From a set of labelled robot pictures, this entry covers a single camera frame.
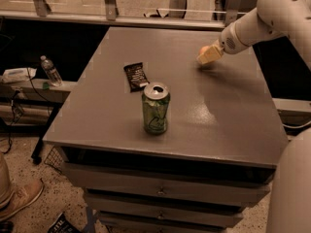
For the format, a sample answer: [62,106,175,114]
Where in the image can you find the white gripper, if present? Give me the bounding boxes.
[197,23,248,65]

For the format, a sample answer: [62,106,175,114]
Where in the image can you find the orange fruit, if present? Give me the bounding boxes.
[199,46,210,54]

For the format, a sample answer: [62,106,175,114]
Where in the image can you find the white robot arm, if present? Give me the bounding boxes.
[198,0,311,233]

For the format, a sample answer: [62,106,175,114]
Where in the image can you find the black rxbar chocolate wrapper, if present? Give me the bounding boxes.
[123,62,149,92]

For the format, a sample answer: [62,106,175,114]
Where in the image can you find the green soda can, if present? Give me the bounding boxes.
[142,83,170,135]

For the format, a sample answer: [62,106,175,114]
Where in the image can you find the grey drawer cabinet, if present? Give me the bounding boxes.
[45,27,287,233]

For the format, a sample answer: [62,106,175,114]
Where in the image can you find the clear plastic water bottle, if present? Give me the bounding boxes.
[40,55,62,86]

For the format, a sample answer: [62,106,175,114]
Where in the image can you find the low side bench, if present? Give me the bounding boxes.
[0,79,77,164]

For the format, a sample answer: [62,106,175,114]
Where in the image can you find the white wipes packet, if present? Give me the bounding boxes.
[2,67,37,83]

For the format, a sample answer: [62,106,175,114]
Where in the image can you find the black snack bag on floor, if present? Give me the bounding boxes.
[48,214,81,233]

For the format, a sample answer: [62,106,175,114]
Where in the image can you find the tan shoe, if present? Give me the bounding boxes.
[0,179,44,222]

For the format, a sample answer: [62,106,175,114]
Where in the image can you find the black cable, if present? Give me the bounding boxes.
[0,67,50,155]

